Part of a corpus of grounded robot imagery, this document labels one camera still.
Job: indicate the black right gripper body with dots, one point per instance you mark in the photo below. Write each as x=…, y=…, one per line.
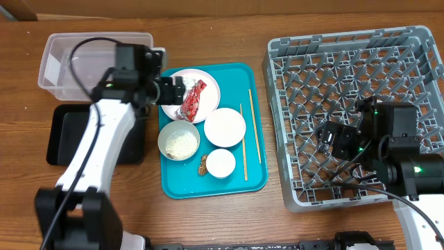
x=347, y=143

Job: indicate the white cup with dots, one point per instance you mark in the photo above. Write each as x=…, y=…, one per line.
x=220, y=163

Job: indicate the clear plastic bin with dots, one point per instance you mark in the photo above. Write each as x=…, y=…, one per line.
x=100, y=65

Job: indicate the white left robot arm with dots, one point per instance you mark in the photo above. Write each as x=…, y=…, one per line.
x=77, y=213

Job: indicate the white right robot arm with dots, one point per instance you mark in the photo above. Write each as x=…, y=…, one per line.
x=385, y=146

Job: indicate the brown food scrap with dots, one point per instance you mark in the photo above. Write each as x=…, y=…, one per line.
x=202, y=169

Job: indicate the left wooden chopstick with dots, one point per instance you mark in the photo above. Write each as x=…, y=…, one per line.
x=244, y=148

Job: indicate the grey dishwasher rack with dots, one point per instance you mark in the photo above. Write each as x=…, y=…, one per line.
x=314, y=79

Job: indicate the teal plastic tray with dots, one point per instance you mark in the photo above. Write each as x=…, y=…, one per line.
x=180, y=179

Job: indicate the white tissue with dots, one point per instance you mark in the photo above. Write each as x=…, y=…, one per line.
x=189, y=82

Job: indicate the grey-green bowl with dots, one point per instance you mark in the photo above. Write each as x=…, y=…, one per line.
x=174, y=127

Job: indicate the pile of rice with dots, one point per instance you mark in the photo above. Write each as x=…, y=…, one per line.
x=180, y=146

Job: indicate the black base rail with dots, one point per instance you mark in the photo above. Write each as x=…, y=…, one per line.
x=348, y=240

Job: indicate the red snack wrapper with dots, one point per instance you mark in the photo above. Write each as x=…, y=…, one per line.
x=189, y=108

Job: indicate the pink shallow bowl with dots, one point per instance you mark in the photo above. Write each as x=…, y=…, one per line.
x=225, y=127

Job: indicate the right wooden chopstick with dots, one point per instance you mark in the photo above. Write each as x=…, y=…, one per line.
x=254, y=126

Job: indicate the wooden chopstick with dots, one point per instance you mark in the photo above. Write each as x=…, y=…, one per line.
x=254, y=126
x=244, y=148

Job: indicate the black tray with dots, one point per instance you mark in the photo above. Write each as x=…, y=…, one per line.
x=68, y=125

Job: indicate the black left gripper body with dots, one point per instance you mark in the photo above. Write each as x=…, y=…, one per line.
x=163, y=90

